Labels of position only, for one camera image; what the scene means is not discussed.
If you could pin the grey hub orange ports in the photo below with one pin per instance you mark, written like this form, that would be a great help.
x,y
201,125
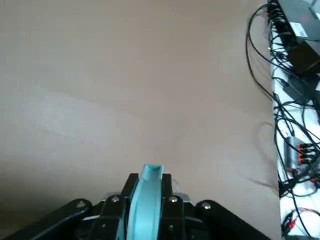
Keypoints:
x,y
290,152

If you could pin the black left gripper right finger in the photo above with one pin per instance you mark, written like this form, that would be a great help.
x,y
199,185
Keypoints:
x,y
175,220

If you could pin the large black power adapter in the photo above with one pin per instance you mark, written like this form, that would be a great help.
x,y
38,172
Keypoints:
x,y
305,57

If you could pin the flat black power adapter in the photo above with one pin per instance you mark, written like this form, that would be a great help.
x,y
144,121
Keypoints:
x,y
297,87

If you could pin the black box red logo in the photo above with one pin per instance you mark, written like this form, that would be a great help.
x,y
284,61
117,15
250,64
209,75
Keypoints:
x,y
295,12

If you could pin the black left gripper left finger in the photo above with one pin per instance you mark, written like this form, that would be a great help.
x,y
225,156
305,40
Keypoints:
x,y
107,220

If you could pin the clear seasoning bottle teal lid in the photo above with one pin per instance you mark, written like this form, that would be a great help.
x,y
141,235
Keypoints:
x,y
145,200

